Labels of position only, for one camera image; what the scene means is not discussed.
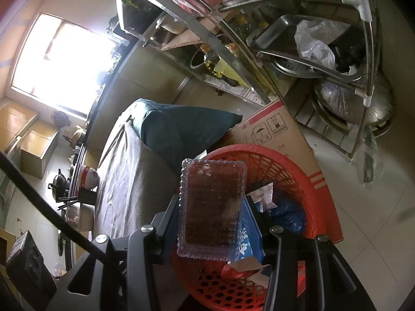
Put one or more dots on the black microwave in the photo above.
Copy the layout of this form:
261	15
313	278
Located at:
133	16

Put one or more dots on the red plastic basket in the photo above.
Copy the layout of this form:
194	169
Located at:
291	171

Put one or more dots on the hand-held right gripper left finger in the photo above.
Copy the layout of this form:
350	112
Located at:
168	233

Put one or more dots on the white ceramic pot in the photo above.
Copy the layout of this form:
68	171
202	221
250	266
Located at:
81	218

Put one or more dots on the clear hanging plastic bag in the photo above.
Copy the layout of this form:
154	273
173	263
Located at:
366	158

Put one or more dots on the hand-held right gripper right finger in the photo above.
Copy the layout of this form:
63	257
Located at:
254	230

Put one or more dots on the grey tablecloth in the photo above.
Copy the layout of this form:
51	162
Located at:
129	175

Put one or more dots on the red white bowl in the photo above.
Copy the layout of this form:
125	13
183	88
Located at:
89	176

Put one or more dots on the red plastic bag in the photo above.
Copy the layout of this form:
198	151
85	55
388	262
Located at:
233	270

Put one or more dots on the black chopsticks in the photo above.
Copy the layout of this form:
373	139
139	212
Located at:
66	203

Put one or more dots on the white plastic bag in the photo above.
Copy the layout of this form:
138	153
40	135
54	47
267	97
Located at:
317	42

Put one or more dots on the steel tray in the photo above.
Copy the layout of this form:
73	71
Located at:
278	32

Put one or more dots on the black wok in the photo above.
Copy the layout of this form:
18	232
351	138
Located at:
60	183

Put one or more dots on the yellow wall cabinet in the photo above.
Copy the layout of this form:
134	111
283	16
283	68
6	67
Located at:
32	139

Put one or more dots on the black mug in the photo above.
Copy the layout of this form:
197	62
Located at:
87	197

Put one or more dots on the metal kitchen rack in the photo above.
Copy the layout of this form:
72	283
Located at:
227	29

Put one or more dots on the blue white box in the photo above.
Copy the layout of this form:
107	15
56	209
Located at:
243	247

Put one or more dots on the blue plastic bag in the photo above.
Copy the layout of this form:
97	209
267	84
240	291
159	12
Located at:
288	213

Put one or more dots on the blue table cover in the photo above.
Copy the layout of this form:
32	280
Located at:
181	123

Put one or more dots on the clear plastic tray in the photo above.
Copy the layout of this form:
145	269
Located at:
210	207

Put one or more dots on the bright window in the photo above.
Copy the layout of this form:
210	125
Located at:
61	61

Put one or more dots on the hanging round utensil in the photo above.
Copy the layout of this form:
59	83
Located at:
61	119

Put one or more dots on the cardboard box red print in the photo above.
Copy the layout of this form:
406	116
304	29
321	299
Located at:
275	126

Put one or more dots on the steel cooking pot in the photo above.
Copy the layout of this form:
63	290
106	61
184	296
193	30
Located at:
171	26

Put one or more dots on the large steel pot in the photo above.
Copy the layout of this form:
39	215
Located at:
343	100

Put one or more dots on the yellow oil bottle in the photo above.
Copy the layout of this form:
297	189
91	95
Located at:
227	66

